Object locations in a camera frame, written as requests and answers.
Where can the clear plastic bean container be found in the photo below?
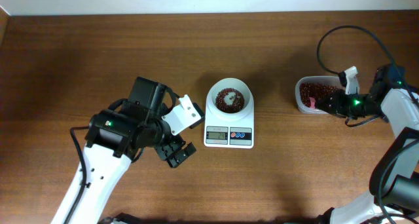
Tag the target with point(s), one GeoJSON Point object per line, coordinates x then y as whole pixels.
{"type": "Point", "coordinates": [330, 80]}

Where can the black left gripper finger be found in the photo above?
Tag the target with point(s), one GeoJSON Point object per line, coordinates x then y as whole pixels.
{"type": "Point", "coordinates": [168, 150]}
{"type": "Point", "coordinates": [181, 156]}

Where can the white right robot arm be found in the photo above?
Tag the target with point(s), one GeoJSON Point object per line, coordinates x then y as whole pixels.
{"type": "Point", "coordinates": [393, 186]}

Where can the red beans in container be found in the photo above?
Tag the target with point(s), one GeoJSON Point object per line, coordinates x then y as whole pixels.
{"type": "Point", "coordinates": [315, 90]}

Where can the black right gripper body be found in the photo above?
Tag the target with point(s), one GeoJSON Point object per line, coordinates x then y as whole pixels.
{"type": "Point", "coordinates": [332, 103]}

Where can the white digital kitchen scale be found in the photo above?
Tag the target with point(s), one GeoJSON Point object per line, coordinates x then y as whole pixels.
{"type": "Point", "coordinates": [230, 130]}

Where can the white round bowl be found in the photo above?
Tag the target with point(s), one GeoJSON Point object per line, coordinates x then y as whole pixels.
{"type": "Point", "coordinates": [216, 86]}

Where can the pink measuring scoop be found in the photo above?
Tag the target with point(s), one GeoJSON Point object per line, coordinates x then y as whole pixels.
{"type": "Point", "coordinates": [312, 102]}

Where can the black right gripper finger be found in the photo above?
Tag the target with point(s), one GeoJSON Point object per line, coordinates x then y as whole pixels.
{"type": "Point", "coordinates": [332, 110]}
{"type": "Point", "coordinates": [331, 101]}

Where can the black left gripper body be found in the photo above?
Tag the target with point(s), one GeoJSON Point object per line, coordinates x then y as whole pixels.
{"type": "Point", "coordinates": [165, 139]}

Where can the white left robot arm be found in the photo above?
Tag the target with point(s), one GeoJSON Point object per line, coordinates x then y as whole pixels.
{"type": "Point", "coordinates": [152, 116]}

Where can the red beans in bowl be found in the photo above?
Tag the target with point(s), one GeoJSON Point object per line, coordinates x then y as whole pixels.
{"type": "Point", "coordinates": [230, 100]}

